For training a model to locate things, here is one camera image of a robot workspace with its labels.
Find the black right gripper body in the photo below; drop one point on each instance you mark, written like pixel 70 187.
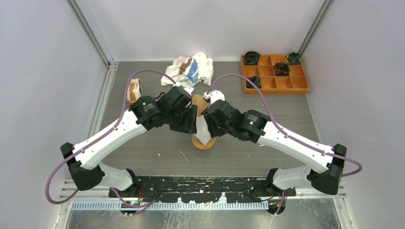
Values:
pixel 215 129

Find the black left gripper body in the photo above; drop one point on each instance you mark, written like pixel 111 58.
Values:
pixel 182 121

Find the brown paper coffee filter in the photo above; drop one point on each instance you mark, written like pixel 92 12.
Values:
pixel 200 102

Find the white paper coffee filter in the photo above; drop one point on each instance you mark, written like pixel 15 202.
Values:
pixel 202 134

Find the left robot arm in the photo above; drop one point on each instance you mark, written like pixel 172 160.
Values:
pixel 173 108

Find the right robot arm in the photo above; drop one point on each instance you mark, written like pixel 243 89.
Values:
pixel 323 165

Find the orange coffee filter box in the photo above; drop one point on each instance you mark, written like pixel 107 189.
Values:
pixel 135 91

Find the crumpled white plastic bag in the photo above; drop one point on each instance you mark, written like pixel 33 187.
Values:
pixel 188 71

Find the rolled dark green tie front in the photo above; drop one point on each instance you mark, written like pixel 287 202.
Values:
pixel 255 82

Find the orange wooden compartment tray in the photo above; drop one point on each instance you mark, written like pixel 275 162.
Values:
pixel 295 83

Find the rolled dark tie back left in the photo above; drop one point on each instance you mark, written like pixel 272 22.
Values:
pixel 251 58

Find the rolled orange floral tie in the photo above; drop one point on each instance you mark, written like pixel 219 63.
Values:
pixel 281 69

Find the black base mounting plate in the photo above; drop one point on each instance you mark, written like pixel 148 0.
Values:
pixel 200 189

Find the rolled green floral tie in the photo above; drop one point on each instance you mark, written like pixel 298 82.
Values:
pixel 293 58

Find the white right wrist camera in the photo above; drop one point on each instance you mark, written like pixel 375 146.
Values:
pixel 213 96

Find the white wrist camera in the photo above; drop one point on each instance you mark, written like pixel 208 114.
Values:
pixel 213 96
pixel 189 90

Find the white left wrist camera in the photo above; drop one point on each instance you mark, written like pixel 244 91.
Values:
pixel 189 90

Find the aluminium frame rail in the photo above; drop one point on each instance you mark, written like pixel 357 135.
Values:
pixel 97 199

